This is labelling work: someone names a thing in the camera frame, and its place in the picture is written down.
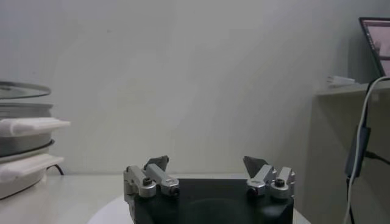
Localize stainless steel steamer basket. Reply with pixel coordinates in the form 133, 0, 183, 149
0, 102, 71, 158

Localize white adapter cable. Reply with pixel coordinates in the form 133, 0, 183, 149
342, 75, 390, 224

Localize black pot power cord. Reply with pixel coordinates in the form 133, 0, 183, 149
45, 163, 65, 177

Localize white side table with adapter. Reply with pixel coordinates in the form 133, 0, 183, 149
313, 81, 390, 99

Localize black power adapter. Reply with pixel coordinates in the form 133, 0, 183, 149
345, 125, 372, 178

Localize black adapter cable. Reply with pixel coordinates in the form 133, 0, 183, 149
346, 77, 390, 224

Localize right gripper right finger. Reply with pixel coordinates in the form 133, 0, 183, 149
243, 155, 296, 200

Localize white round plate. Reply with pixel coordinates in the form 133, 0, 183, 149
86, 194, 312, 224

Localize glass lid with white handle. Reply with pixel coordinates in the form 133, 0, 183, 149
0, 80, 52, 100

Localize stacked steamer pot with cloths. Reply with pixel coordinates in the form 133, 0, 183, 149
0, 139, 65, 201

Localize small white item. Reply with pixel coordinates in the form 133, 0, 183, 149
326, 75, 356, 89

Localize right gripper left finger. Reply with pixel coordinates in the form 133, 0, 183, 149
122, 155, 180, 204

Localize black open laptop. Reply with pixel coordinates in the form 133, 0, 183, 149
358, 16, 390, 77

